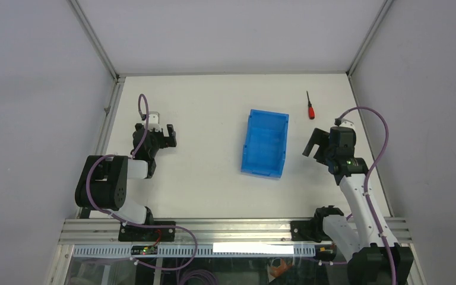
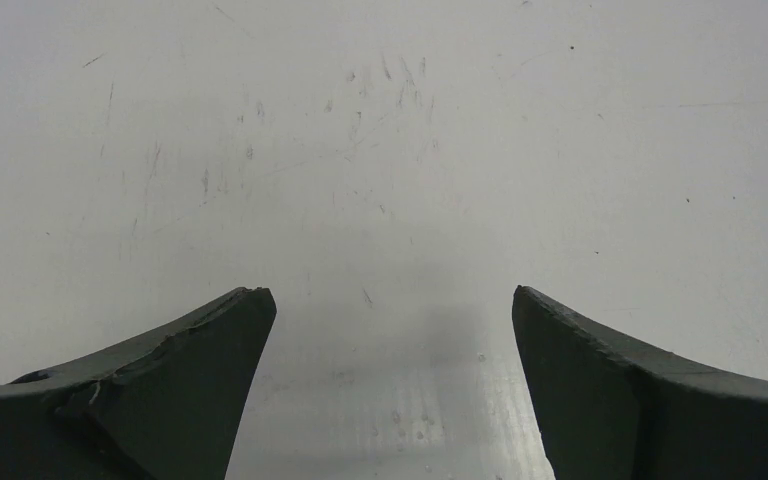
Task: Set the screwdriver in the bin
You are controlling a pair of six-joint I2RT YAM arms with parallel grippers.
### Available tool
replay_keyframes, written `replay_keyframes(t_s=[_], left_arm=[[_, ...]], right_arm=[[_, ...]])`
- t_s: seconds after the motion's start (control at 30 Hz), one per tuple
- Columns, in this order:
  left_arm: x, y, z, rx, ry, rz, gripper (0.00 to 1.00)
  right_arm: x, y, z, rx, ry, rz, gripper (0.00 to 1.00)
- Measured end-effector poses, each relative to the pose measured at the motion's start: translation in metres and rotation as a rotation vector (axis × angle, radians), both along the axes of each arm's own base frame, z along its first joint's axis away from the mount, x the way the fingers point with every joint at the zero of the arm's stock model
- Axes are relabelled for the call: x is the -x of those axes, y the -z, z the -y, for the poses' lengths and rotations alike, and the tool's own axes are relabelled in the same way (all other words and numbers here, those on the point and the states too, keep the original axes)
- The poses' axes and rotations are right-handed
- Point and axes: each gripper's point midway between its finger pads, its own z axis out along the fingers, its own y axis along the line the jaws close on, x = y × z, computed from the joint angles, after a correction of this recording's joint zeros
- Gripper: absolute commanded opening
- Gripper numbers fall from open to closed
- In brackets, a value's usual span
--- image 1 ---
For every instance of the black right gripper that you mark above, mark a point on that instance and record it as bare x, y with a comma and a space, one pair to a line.
320, 138

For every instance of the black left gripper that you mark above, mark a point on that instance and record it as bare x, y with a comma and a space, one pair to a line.
165, 141

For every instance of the red black screwdriver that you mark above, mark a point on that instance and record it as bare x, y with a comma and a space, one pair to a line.
311, 112

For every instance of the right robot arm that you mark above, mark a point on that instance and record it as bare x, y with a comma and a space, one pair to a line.
372, 252

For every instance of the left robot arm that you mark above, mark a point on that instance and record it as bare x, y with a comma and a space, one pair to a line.
103, 181

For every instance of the blue plastic bin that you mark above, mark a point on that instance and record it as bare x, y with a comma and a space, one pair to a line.
265, 146

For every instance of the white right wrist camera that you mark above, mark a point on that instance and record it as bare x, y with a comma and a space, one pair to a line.
347, 124

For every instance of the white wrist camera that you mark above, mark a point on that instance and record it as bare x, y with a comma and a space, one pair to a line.
153, 119
347, 124

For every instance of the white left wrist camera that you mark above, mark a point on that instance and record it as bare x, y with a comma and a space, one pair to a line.
153, 119

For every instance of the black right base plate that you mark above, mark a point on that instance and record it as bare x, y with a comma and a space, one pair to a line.
306, 230

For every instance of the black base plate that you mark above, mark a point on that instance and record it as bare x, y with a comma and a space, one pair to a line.
130, 233
306, 230

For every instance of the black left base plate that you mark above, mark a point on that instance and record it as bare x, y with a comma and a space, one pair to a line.
130, 233

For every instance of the white slotted cable duct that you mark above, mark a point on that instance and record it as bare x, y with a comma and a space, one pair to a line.
216, 250

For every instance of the aluminium mounting rail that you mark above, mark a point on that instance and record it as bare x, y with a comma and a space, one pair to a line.
104, 231

